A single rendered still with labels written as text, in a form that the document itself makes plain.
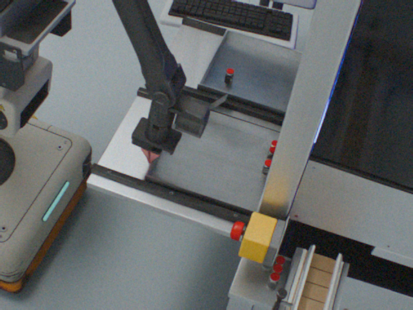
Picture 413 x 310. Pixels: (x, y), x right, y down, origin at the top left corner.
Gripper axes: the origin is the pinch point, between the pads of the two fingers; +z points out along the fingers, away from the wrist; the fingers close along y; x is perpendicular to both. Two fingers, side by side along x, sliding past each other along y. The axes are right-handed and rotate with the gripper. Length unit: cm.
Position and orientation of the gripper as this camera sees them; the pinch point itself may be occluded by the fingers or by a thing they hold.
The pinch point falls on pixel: (151, 159)
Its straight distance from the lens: 155.0
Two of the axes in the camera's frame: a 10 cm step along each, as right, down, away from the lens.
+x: 3.1, -6.8, 6.6
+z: -2.1, 6.3, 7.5
